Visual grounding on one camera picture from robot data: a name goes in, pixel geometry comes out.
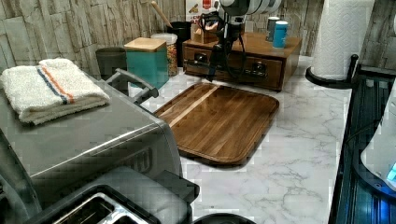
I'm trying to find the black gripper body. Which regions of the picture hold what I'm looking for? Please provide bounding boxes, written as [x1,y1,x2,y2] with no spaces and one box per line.
[208,14,243,63]

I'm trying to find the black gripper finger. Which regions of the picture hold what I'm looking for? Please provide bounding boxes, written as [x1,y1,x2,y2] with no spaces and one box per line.
[216,62,224,72]
[206,66,216,82]

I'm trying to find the wooden drawer front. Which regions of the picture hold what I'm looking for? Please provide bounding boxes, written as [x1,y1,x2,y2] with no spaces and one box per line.
[184,47,283,91]

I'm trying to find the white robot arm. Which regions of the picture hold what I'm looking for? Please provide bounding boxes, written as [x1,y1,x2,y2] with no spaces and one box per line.
[200,0,282,81]

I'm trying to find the wooden drawer cabinet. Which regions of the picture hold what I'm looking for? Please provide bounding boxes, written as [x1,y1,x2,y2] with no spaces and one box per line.
[183,33,302,91]

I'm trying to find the small wooden box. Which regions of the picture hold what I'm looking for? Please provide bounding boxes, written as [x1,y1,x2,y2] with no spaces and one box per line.
[191,23,218,44]

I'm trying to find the grey cup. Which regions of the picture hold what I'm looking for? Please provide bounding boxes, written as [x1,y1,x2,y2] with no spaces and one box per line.
[266,16,280,42]

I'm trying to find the black utensil holder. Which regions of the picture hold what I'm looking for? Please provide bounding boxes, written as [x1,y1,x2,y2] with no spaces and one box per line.
[166,21,191,67]

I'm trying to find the blue cup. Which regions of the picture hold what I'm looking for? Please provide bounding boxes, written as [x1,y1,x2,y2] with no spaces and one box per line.
[273,21,289,48]

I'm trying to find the clear jar with cereal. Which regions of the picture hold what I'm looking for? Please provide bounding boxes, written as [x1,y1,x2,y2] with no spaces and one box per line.
[151,33,178,77]

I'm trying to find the dark wooden cutting board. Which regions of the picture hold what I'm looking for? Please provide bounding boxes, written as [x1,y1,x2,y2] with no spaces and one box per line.
[155,83,279,165]

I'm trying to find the teal canister wooden lid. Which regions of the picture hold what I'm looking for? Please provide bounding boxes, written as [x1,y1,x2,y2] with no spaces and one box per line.
[124,37,166,52]

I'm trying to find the wooden spoon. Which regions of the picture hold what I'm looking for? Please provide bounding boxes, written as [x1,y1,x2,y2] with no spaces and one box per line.
[151,1,173,28]

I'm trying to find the dark grey canister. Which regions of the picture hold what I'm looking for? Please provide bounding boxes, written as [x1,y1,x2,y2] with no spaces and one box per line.
[95,47,127,80]

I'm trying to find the paper towel roll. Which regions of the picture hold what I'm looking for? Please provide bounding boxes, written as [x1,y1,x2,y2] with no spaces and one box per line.
[311,0,375,77]

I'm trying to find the black paper towel holder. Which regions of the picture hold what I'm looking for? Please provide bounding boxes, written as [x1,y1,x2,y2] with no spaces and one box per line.
[305,54,359,90]

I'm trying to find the silver slot toaster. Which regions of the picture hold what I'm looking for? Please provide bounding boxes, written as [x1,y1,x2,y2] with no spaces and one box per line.
[23,167,200,224]

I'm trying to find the folded white striped towel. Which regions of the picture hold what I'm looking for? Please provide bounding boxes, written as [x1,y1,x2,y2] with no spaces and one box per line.
[1,58,110,125]

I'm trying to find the stainless steel toaster oven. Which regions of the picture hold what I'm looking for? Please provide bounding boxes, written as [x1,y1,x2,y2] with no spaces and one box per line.
[1,82,191,224]

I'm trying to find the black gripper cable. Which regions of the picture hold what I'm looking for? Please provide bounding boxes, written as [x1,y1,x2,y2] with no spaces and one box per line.
[199,11,248,79]

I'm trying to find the toaster oven handle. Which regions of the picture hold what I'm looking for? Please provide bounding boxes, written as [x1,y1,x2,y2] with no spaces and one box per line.
[106,68,159,105]

